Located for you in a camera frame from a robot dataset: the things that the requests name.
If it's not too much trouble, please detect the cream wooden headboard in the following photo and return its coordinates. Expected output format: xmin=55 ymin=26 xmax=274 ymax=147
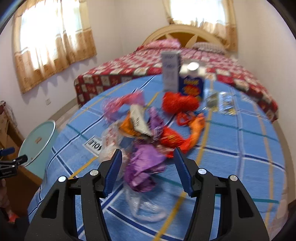
xmin=142 ymin=24 xmax=228 ymax=50

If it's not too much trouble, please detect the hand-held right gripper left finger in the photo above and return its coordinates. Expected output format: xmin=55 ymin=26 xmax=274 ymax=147
xmin=24 ymin=149 xmax=123 ymax=241

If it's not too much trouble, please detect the blue plaid tablecloth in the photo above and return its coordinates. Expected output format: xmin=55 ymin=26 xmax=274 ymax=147
xmin=28 ymin=74 xmax=289 ymax=241

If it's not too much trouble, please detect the wide beige floral curtain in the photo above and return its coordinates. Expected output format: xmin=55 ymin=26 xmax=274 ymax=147
xmin=13 ymin=0 xmax=97 ymax=94

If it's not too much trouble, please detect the purple wrapper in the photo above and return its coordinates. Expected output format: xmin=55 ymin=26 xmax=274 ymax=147
xmin=124 ymin=108 xmax=167 ymax=194

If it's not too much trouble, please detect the clear plastic bag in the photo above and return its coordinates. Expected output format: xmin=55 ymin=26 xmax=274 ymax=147
xmin=99 ymin=123 xmax=169 ymax=223

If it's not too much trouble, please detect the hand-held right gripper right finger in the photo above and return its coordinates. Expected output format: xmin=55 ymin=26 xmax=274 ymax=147
xmin=173 ymin=147 xmax=270 ymax=241

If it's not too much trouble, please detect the blue milk carton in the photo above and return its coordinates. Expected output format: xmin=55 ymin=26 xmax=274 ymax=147
xmin=178 ymin=61 xmax=206 ymax=102

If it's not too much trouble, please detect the pink pillow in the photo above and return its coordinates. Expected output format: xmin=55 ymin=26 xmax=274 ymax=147
xmin=144 ymin=39 xmax=181 ymax=49

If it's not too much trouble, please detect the tall white carton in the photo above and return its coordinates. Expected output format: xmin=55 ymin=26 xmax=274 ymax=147
xmin=161 ymin=51 xmax=182 ymax=92

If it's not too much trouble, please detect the light blue plastic bin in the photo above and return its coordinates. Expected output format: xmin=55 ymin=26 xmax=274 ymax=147
xmin=18 ymin=120 xmax=58 ymax=180

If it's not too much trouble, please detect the red patterned bedspread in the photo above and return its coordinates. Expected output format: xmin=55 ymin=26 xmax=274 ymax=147
xmin=74 ymin=45 xmax=279 ymax=122

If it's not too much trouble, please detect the red snack wrapper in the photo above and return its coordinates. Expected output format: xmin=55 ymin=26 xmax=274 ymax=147
xmin=159 ymin=128 xmax=188 ymax=159

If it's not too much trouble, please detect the orange snack bag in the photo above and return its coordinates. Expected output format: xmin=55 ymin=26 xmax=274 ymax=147
xmin=119 ymin=104 xmax=153 ymax=141

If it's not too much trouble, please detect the clear blister pack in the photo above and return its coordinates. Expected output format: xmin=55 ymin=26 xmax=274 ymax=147
xmin=206 ymin=91 xmax=236 ymax=115

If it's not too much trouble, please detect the wooden cabinet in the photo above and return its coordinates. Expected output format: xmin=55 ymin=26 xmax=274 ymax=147
xmin=0 ymin=116 xmax=43 ymax=186

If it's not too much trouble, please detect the narrow beige floral curtain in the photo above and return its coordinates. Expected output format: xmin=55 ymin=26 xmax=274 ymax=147
xmin=162 ymin=0 xmax=238 ymax=52

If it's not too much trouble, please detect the striped pillow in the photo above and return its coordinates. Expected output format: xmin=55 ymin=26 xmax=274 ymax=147
xmin=193 ymin=42 xmax=226 ymax=54

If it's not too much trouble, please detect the pink plastic bag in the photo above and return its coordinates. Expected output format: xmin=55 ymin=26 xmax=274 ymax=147
xmin=102 ymin=91 xmax=145 ymax=122

